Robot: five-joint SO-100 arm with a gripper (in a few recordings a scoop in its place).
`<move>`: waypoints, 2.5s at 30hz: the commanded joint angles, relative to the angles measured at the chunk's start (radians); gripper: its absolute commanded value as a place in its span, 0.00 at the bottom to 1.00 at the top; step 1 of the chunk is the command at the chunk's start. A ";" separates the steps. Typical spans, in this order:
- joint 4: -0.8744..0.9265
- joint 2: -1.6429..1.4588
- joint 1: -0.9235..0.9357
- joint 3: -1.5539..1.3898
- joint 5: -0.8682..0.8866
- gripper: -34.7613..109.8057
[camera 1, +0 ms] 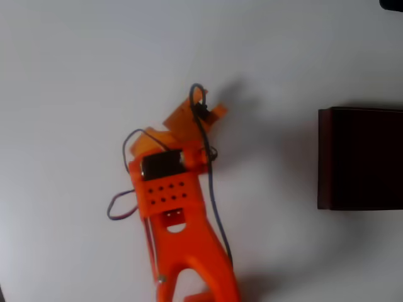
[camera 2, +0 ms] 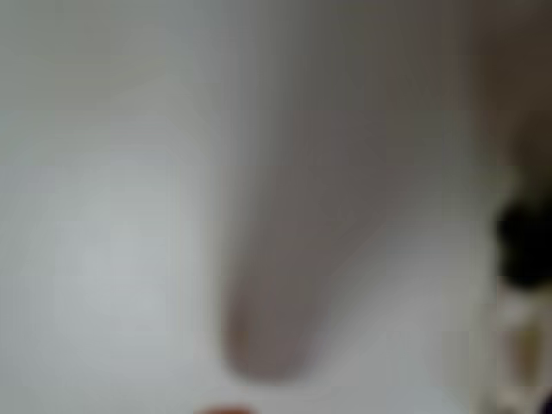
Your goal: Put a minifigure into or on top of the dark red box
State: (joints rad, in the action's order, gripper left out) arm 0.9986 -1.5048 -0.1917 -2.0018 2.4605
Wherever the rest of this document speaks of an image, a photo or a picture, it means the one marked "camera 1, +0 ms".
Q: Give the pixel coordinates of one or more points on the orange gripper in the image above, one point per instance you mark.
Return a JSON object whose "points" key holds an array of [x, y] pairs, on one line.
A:
{"points": [[185, 114]]}

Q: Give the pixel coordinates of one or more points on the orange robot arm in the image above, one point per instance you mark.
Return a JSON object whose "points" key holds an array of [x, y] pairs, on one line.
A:
{"points": [[189, 245]]}

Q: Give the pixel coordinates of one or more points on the dark brown open box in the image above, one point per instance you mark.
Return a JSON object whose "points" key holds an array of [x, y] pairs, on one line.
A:
{"points": [[365, 160]]}

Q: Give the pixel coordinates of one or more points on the black object at frame corner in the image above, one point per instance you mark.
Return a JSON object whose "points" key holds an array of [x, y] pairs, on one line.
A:
{"points": [[393, 4]]}

